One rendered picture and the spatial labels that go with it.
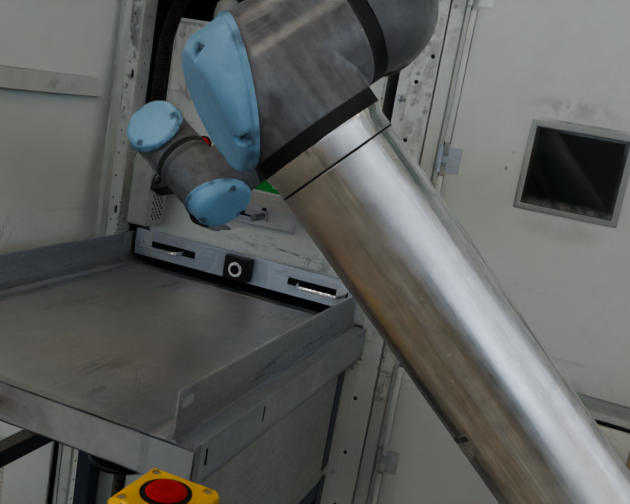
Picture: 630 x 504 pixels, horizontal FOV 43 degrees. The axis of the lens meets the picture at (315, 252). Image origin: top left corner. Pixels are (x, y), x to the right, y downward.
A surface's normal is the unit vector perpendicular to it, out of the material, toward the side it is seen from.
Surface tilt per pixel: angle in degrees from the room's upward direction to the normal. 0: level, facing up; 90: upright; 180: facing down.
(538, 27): 90
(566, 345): 89
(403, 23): 90
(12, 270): 90
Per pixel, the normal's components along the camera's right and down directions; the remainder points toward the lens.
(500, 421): -0.20, 0.24
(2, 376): 0.17, -0.97
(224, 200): 0.55, 0.71
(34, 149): 0.88, 0.24
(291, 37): 0.19, -0.15
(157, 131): -0.29, -0.42
